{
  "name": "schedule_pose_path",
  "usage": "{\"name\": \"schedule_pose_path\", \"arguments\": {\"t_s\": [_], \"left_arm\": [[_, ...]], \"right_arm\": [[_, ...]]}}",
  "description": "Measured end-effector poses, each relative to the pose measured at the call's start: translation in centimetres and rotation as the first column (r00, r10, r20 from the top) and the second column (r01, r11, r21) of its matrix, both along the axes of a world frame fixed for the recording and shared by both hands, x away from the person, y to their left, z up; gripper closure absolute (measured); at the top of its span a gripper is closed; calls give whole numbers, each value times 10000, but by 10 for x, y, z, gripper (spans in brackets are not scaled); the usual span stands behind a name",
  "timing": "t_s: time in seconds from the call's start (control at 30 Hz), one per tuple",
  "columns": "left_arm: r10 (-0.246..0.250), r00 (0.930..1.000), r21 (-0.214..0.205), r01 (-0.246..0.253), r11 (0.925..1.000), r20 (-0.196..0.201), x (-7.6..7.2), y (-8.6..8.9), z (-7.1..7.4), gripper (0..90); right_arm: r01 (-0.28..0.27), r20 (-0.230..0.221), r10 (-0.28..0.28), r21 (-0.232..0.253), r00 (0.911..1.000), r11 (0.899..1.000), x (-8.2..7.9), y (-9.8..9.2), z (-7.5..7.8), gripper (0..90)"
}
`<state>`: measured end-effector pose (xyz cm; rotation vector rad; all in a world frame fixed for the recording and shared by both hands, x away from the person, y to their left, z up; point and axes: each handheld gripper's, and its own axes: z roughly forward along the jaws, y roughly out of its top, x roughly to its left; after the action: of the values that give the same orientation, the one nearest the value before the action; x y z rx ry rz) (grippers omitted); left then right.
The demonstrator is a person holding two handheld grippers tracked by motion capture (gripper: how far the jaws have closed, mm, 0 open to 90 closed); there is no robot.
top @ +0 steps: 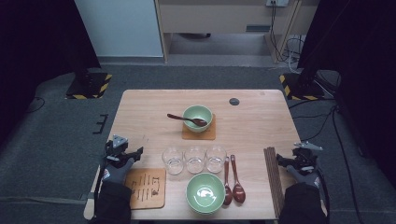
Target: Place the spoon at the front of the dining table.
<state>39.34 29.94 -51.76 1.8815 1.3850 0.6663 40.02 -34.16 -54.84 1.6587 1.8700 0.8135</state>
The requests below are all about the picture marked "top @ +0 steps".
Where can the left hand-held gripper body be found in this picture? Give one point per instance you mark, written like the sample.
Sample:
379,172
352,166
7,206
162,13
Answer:
116,154

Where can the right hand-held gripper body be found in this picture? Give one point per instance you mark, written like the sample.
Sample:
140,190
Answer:
305,157

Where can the wooden coaster with cutouts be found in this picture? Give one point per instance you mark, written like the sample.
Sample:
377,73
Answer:
157,200
186,136

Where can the reddish brown wooden spoon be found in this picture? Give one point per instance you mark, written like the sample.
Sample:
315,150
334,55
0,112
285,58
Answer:
227,194
199,122
239,193

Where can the green ceramic bowl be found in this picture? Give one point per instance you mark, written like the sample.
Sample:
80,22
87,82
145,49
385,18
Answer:
199,112
205,193

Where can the bundle of wooden chopsticks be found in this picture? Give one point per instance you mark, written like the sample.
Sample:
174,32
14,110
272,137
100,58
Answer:
274,180

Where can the clear drinking glass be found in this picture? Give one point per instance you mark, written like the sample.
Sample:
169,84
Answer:
173,160
216,158
195,159

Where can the grey tape strip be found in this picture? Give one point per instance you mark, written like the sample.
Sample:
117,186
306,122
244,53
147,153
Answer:
85,196

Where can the black stand base striped edge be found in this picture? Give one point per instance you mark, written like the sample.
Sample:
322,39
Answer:
299,88
90,85

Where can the dark curtain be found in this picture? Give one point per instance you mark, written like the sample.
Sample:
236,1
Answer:
31,46
367,62

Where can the white cabinet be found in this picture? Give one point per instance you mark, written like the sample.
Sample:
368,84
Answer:
120,28

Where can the wall power socket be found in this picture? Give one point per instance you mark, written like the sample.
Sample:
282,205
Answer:
277,2

